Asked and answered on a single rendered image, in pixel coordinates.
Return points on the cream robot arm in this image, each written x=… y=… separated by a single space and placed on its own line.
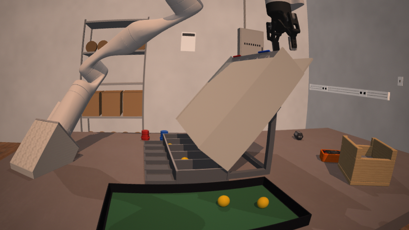
x=69 y=110

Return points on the wooden crate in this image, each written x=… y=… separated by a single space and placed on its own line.
x=367 y=165

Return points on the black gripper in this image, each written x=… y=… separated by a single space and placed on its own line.
x=283 y=20

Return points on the green tray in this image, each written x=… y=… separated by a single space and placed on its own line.
x=194 y=206

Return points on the red plug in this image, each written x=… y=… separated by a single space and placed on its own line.
x=145 y=135

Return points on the orange digital multimeter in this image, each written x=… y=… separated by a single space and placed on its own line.
x=327 y=155

